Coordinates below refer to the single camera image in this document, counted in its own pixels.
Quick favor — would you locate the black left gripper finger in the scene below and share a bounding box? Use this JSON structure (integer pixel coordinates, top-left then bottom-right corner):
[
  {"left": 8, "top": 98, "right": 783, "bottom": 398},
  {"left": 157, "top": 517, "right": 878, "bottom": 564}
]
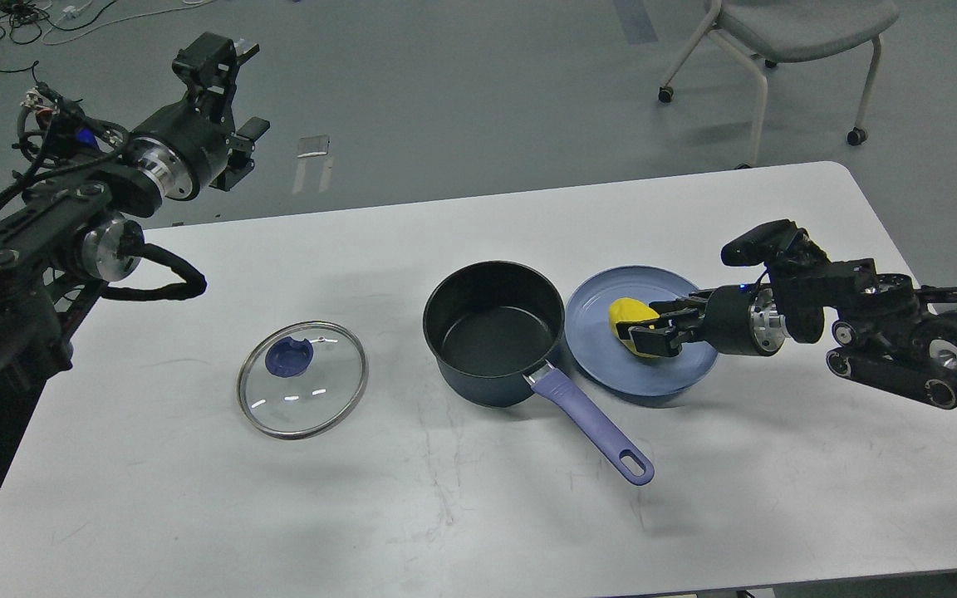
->
[
  {"left": 210, "top": 117, "right": 271, "bottom": 192},
  {"left": 172, "top": 32, "right": 261, "bottom": 117}
]

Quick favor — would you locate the yellow potato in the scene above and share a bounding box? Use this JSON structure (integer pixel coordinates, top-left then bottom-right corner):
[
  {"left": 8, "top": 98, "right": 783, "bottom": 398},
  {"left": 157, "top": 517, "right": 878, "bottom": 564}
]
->
[{"left": 607, "top": 297, "right": 660, "bottom": 360}]

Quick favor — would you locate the dark pot purple handle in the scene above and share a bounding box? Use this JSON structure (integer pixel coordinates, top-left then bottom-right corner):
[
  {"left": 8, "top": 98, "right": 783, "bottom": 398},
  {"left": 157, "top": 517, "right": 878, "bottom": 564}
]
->
[{"left": 422, "top": 261, "right": 655, "bottom": 486}]

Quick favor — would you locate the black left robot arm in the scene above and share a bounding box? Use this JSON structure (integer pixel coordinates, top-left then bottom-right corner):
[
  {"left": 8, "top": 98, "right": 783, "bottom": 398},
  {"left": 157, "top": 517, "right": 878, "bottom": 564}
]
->
[{"left": 0, "top": 32, "right": 270, "bottom": 387}]

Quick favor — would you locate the floor outlet plate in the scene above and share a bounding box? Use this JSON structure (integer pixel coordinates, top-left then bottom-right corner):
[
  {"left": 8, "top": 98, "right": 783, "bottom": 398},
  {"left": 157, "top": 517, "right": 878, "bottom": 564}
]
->
[{"left": 296, "top": 134, "right": 331, "bottom": 159}]

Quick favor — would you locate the white floor cable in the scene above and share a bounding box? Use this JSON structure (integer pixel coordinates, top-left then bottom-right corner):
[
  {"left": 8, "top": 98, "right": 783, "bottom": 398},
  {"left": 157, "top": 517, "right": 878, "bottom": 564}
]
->
[{"left": 42, "top": 0, "right": 218, "bottom": 47}]

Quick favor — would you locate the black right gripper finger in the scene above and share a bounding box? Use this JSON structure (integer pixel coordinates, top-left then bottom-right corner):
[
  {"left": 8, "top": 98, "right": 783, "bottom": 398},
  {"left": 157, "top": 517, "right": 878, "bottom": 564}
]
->
[
  {"left": 627, "top": 325, "right": 704, "bottom": 357},
  {"left": 648, "top": 291, "right": 713, "bottom": 321}
]

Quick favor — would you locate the glass pot lid purple knob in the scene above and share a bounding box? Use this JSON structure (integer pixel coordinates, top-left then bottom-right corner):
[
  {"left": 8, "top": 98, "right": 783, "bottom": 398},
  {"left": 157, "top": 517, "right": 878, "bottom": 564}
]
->
[{"left": 236, "top": 321, "right": 369, "bottom": 440}]

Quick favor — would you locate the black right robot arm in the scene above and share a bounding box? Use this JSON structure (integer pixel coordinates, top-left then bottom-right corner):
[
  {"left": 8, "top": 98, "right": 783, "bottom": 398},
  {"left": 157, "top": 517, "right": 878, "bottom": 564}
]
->
[{"left": 609, "top": 219, "right": 957, "bottom": 409}]

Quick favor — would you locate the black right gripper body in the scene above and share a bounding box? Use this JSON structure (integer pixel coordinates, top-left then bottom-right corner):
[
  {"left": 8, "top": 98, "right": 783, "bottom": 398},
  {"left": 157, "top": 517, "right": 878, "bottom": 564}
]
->
[{"left": 690, "top": 285, "right": 788, "bottom": 357}]

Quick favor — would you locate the blue plate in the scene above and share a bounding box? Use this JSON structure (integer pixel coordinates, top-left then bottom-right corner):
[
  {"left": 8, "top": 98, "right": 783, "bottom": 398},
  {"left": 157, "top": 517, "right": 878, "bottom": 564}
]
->
[{"left": 565, "top": 265, "right": 718, "bottom": 404}]

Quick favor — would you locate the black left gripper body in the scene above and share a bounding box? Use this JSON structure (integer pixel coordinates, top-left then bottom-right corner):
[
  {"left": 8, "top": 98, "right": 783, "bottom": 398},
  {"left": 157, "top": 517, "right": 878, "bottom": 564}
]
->
[{"left": 125, "top": 100, "right": 234, "bottom": 201}]

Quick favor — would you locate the grey office chair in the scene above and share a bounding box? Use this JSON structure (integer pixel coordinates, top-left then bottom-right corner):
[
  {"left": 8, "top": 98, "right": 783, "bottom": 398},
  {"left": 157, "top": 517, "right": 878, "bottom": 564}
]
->
[{"left": 658, "top": 1, "right": 901, "bottom": 168}]

